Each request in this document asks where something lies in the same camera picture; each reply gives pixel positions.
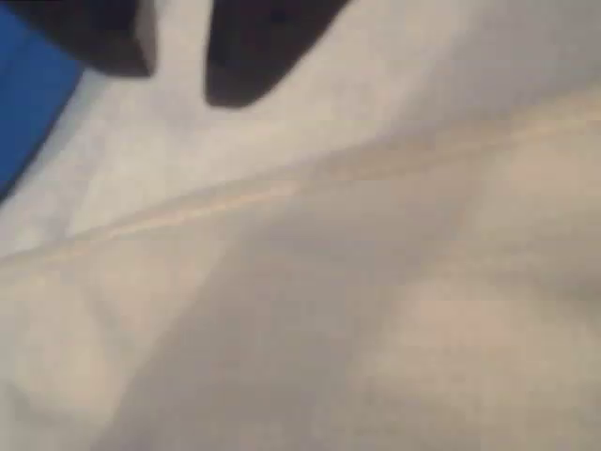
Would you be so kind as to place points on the white creased cloth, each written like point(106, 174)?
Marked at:
point(300, 282)

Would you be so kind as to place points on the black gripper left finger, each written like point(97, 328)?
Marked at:
point(103, 33)

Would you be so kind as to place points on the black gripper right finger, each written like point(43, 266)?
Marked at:
point(253, 51)

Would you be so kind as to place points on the blue plastic cup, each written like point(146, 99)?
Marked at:
point(28, 94)

